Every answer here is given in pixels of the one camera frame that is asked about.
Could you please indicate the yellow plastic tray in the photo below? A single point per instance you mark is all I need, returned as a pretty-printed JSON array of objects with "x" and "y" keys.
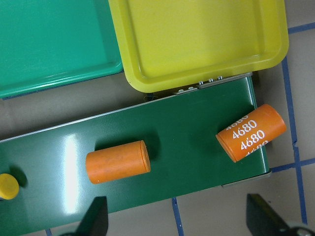
[{"x": 166, "y": 44}]

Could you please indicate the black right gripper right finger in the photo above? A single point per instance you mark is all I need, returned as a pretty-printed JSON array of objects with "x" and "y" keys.
[{"x": 262, "y": 220}]

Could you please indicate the yellow mushroom push button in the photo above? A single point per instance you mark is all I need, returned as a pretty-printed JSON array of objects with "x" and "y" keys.
[{"x": 9, "y": 187}]

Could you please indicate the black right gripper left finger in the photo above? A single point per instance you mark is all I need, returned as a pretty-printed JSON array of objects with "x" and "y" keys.
[{"x": 95, "y": 221}]

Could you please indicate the green plastic tray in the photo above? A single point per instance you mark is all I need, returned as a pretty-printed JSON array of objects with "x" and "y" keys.
[{"x": 50, "y": 43}]

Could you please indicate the orange cylinder with 4680 print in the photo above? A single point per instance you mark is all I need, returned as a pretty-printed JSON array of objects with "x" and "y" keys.
[{"x": 251, "y": 132}]

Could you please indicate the green conveyor belt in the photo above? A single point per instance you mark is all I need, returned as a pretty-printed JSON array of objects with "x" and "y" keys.
[{"x": 180, "y": 135}]

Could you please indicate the plain orange cylinder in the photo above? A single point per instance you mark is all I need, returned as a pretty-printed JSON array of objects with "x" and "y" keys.
[{"x": 118, "y": 162}]

